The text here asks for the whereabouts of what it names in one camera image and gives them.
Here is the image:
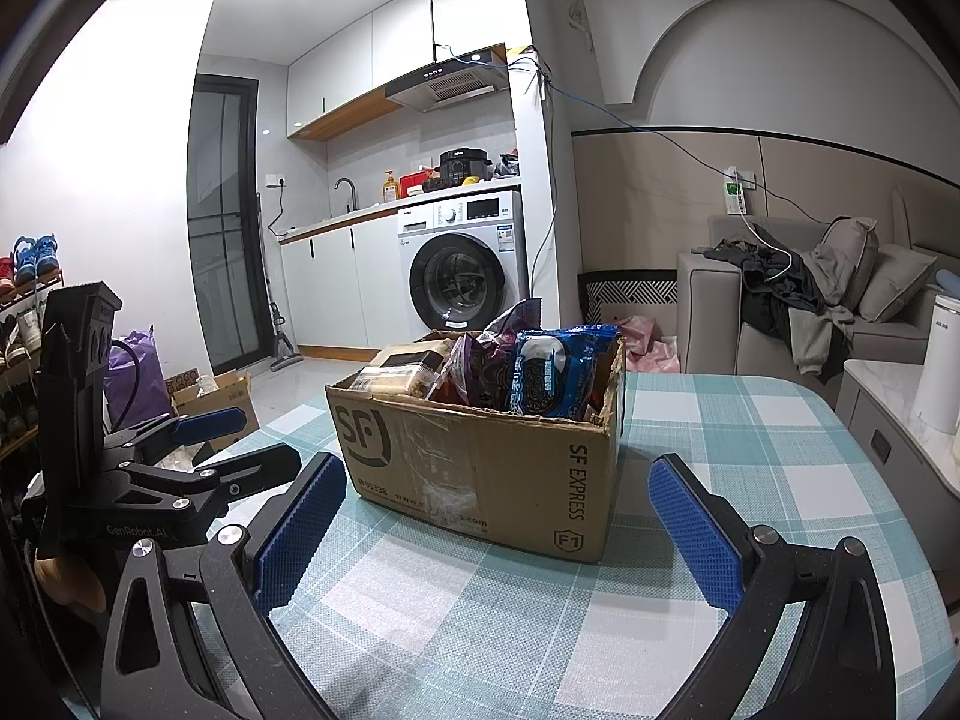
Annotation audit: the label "grey floor mop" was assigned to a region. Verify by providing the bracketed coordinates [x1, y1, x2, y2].
[255, 195, 305, 370]

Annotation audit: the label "open brown floor carton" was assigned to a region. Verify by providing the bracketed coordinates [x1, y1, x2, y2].
[169, 369, 260, 440]

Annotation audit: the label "person's left hand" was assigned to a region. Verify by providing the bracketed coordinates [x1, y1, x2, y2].
[34, 549, 108, 612]

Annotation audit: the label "purple and white snack packet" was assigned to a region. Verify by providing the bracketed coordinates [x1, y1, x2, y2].
[435, 298, 542, 410]

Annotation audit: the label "white washing machine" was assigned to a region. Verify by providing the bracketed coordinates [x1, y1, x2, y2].
[396, 190, 526, 350]

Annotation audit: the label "blue cookie packet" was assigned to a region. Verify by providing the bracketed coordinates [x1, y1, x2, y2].
[508, 325, 620, 421]

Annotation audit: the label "wooden shoe rack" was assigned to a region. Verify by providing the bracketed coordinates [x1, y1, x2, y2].
[0, 270, 65, 466]

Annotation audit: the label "clear cracker packet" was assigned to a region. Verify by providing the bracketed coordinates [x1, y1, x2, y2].
[351, 341, 457, 400]

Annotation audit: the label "dark clothes pile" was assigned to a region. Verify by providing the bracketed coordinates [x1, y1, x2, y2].
[694, 223, 860, 383]

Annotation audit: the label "white green wall charger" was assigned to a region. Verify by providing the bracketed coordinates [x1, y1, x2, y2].
[720, 165, 757, 217]

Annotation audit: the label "teal checkered tablecloth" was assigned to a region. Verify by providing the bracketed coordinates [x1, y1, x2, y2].
[64, 371, 950, 720]

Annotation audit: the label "white side table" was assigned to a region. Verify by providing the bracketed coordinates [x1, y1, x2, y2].
[832, 358, 960, 500]

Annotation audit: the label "grey rumpled pillow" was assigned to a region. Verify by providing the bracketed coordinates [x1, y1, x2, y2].
[806, 216, 880, 308]

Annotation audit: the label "grey smooth pillow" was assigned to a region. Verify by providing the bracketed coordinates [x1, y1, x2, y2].
[855, 244, 938, 325]

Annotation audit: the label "pink cloth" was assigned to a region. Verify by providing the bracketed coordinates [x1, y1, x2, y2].
[611, 315, 682, 374]

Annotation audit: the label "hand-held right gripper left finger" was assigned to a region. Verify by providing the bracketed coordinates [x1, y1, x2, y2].
[97, 452, 349, 720]

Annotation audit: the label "steel range hood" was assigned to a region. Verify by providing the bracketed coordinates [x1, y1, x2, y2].
[386, 47, 509, 112]

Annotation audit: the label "white electric kettle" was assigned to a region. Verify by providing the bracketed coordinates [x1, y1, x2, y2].
[910, 292, 960, 436]

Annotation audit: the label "white wall cabinet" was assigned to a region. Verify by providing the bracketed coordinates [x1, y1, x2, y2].
[285, 0, 518, 142]

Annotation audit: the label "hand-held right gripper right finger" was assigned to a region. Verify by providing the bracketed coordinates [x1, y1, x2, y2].
[646, 452, 899, 720]

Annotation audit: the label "dark glass door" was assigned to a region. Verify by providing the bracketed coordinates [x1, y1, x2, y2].
[187, 75, 275, 376]

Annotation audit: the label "white base kitchen cabinets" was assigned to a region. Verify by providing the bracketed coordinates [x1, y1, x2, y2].
[279, 221, 413, 352]

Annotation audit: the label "blue cable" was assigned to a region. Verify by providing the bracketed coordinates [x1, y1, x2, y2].
[540, 52, 725, 173]

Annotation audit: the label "black white patterned board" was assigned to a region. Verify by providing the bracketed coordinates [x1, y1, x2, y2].
[577, 270, 680, 327]

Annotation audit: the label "purple plastic bag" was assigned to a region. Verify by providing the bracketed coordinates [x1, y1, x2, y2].
[105, 326, 175, 428]

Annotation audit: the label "brown cardboard box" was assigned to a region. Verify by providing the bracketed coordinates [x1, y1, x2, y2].
[325, 330, 627, 565]

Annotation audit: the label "white sneaker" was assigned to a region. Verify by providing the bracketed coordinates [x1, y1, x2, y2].
[13, 307, 44, 362]

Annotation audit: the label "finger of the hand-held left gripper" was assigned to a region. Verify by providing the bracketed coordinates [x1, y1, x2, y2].
[103, 405, 250, 464]
[120, 441, 304, 520]

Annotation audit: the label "grey sofa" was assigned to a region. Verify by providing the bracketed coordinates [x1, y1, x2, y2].
[675, 180, 960, 376]

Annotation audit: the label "black pressure cooker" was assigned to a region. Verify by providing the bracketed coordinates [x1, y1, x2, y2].
[439, 148, 492, 185]

